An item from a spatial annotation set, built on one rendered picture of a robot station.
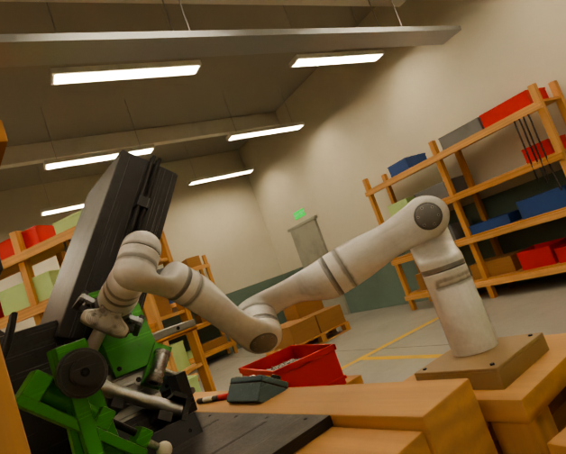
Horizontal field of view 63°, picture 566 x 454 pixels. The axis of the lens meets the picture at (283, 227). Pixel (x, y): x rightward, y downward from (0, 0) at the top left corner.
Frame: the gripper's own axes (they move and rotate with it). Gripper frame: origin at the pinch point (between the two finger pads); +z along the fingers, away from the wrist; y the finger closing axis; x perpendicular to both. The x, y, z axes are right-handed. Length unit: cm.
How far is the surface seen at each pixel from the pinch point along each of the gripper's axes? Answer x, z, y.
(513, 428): 11, -51, -64
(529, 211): -377, 135, -365
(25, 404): 25.9, -24.5, 4.8
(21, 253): -152, 287, 85
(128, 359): 4.0, 2.7, -8.3
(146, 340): -1.7, 2.7, -10.3
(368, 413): 14, -41, -43
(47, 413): 25.9, -23.8, 1.5
